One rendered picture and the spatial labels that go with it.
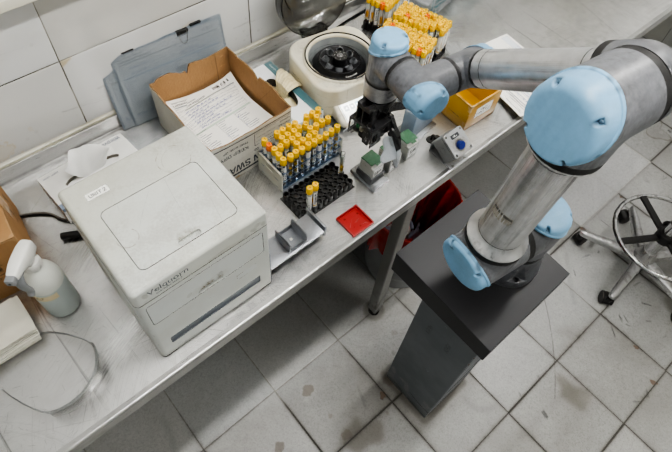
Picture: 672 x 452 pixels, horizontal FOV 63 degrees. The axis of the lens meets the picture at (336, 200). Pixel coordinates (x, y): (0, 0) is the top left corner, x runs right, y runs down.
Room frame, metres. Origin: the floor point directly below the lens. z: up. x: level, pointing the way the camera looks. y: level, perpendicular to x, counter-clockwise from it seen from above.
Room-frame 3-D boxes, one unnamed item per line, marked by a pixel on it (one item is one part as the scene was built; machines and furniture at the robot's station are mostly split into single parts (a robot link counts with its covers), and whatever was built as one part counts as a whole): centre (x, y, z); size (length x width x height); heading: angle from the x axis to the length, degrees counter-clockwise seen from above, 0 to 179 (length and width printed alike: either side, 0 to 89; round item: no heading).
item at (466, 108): (1.17, -0.34, 0.93); 0.13 x 0.13 x 0.10; 44
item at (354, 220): (0.74, -0.05, 0.88); 0.07 x 0.07 x 0.01; 46
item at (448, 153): (1.00, -0.28, 0.92); 0.13 x 0.07 x 0.08; 46
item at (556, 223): (0.64, -0.40, 1.11); 0.13 x 0.12 x 0.14; 128
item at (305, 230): (0.62, 0.11, 0.92); 0.21 x 0.07 x 0.05; 136
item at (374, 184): (0.88, -0.08, 0.89); 0.09 x 0.05 x 0.04; 49
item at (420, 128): (1.07, -0.20, 0.92); 0.10 x 0.07 x 0.10; 143
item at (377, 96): (0.86, -0.07, 1.21); 0.08 x 0.08 x 0.05
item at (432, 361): (0.65, -0.40, 0.44); 0.20 x 0.20 x 0.87; 46
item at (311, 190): (0.81, 0.05, 0.93); 0.17 x 0.09 x 0.11; 137
